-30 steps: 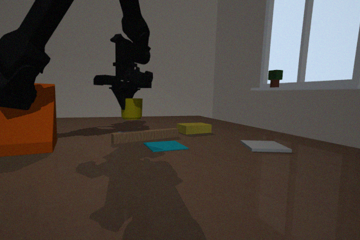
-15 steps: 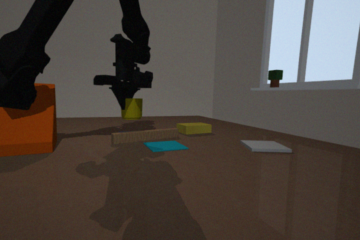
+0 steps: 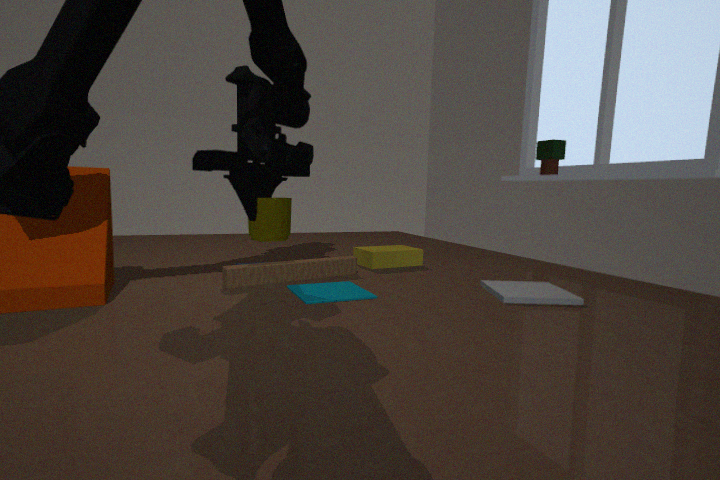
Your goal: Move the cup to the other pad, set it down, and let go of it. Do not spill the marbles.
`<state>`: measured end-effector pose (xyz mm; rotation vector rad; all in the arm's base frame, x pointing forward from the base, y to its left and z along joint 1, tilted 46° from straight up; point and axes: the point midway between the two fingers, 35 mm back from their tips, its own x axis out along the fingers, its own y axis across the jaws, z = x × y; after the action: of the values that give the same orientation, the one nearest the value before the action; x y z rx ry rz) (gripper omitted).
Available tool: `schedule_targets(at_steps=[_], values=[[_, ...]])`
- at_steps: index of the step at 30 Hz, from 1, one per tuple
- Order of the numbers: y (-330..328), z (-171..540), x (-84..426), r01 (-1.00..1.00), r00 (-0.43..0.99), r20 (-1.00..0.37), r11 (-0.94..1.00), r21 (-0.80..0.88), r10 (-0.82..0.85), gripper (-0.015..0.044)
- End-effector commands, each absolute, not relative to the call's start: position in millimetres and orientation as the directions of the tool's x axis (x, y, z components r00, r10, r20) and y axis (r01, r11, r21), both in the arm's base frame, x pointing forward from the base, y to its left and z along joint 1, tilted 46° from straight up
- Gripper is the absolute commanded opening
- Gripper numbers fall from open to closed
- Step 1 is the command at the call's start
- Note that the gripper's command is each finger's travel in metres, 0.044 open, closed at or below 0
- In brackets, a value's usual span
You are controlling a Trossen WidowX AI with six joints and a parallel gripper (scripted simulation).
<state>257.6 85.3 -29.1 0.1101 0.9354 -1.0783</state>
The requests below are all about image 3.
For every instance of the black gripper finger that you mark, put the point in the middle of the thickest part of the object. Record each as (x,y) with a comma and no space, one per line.
(246,186)
(268,185)

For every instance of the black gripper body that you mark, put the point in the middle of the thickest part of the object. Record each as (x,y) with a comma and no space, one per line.
(236,163)

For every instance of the brown long bar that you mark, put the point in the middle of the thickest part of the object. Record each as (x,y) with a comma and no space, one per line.
(283,271)

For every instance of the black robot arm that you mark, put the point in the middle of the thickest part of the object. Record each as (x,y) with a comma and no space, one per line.
(45,114)

